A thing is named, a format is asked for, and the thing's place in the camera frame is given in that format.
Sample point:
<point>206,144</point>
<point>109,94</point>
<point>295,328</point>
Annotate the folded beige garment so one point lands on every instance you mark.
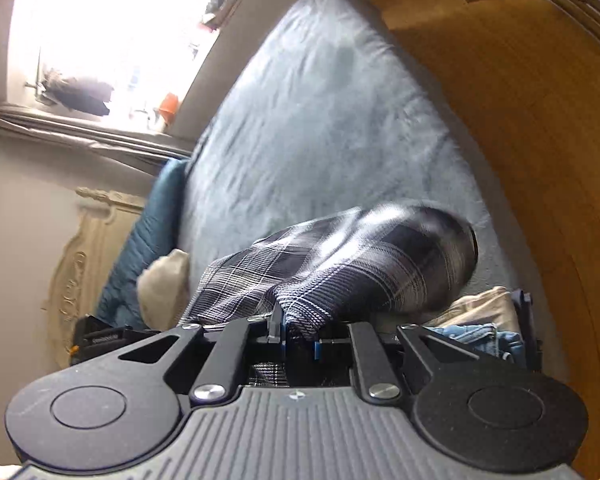
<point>485,307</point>

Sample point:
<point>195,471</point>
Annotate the small orange object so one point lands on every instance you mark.
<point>170,105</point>

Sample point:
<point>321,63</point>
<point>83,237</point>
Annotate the cream fleece blanket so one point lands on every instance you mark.
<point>162,285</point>

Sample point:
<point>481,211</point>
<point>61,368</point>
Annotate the teal duvet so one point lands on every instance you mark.
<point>140,240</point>

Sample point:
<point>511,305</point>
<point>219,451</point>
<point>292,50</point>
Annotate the window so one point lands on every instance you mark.
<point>105,20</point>

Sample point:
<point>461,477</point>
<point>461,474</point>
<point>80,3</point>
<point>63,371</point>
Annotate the cream carved headboard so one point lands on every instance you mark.
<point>90,250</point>

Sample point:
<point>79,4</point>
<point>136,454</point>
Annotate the grey curtain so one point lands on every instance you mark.
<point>80,135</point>

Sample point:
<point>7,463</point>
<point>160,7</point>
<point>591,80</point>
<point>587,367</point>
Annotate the black white plaid pants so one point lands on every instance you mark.
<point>380,270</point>

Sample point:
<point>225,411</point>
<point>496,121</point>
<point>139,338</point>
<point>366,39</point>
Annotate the dark hanging garment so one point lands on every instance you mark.
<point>215,5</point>

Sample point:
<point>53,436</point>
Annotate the folded blue denim garment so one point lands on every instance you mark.
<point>480,340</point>

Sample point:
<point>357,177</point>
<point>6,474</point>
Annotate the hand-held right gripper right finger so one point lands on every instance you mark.
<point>316,350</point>

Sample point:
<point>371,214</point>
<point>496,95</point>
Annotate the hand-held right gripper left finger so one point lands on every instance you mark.
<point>278,330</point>

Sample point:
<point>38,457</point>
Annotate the black crumpled object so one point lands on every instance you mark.
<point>80,95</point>

